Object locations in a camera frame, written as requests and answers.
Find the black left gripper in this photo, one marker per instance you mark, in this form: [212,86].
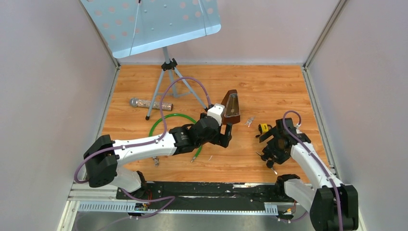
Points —
[222,139]

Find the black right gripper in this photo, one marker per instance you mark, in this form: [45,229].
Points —
[279,156]

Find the yellow padlock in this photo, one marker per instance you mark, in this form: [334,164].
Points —
[263,128]

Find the black padlock with keys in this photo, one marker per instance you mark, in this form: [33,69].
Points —
[268,160]

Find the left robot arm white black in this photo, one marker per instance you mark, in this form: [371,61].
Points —
[105,159]

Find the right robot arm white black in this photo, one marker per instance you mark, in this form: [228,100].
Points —
[331,204]

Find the brown wooden metronome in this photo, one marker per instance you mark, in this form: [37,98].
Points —
[231,113]

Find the glittery silver microphone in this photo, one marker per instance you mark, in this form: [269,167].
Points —
[135,102]

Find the light blue music stand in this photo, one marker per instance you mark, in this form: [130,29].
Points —
[131,27]

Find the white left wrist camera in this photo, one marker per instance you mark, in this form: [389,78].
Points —
[216,112]

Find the green cable lock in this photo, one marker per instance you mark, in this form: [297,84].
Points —
[156,159]

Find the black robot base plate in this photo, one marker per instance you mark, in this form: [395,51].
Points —
[213,196]

